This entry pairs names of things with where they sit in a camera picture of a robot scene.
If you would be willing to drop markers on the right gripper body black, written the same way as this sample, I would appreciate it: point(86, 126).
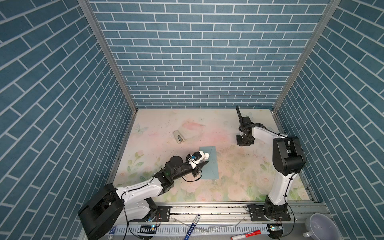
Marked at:
point(242, 141)

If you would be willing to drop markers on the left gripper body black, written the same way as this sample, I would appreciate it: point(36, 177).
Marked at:
point(195, 172)

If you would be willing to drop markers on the teal envelope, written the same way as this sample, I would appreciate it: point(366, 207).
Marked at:
point(211, 169)

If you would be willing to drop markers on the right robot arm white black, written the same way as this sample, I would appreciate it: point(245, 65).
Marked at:
point(288, 159)

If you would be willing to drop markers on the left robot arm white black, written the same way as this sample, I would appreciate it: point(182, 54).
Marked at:
point(111, 206)

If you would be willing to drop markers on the blue marker pen centre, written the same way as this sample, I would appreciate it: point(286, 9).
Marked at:
point(192, 227)

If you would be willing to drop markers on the red marker pen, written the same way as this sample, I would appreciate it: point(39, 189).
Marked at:
point(246, 235)

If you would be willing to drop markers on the white cup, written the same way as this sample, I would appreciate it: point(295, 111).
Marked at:
point(320, 227)

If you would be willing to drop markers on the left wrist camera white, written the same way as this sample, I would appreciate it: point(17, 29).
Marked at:
point(195, 158)

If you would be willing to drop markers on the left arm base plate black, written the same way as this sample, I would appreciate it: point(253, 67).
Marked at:
point(159, 213)

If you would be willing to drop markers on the white slotted cable duct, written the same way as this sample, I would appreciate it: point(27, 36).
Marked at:
point(200, 230)

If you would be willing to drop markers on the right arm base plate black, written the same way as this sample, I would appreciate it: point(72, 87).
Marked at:
point(259, 213)

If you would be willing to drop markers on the aluminium mounting rail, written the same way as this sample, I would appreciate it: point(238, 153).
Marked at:
point(235, 212)

